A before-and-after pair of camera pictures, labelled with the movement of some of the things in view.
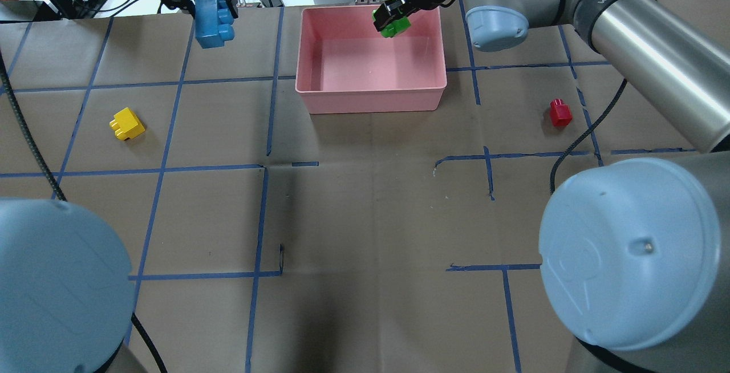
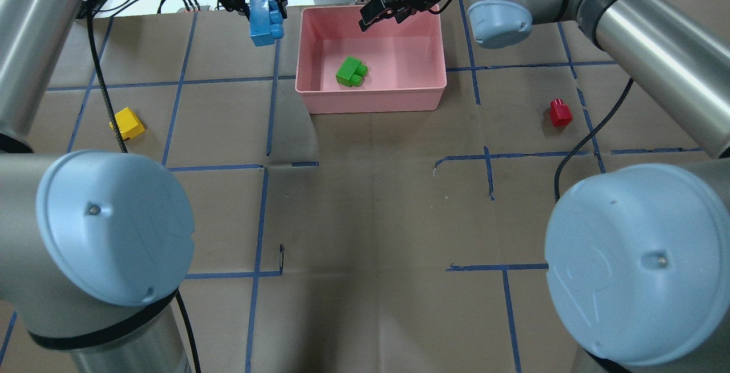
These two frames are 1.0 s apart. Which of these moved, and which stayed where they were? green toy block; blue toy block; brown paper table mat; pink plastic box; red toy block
Moved: blue toy block; green toy block
Stayed: pink plastic box; brown paper table mat; red toy block
